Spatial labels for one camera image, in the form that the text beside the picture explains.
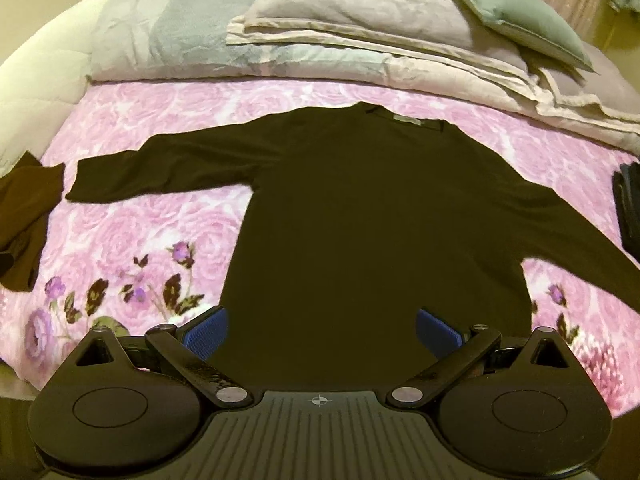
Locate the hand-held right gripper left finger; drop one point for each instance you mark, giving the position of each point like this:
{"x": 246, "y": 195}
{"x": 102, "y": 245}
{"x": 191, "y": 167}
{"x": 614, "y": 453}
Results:
{"x": 207, "y": 334}

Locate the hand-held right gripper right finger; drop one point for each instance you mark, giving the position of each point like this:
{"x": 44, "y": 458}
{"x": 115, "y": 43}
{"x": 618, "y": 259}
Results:
{"x": 439, "y": 334}

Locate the dark brown long-sleeve sweater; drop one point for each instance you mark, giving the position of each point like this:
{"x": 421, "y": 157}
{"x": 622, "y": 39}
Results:
{"x": 350, "y": 210}

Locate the dark brown garment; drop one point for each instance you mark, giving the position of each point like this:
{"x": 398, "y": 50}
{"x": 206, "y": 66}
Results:
{"x": 27, "y": 220}

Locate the stack of folded dark clothes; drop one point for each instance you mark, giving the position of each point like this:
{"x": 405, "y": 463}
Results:
{"x": 630, "y": 200}

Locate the pink floral blanket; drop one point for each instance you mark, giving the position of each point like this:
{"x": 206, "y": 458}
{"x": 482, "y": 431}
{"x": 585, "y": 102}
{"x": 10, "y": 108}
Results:
{"x": 150, "y": 220}

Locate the white padded headboard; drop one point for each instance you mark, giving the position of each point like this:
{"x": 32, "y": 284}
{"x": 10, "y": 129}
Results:
{"x": 30, "y": 90}

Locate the grey white quilt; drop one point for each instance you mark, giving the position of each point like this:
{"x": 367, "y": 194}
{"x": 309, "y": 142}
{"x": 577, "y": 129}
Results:
{"x": 150, "y": 35}

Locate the grey green pillow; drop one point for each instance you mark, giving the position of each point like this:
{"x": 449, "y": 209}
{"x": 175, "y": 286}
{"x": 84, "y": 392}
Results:
{"x": 520, "y": 15}

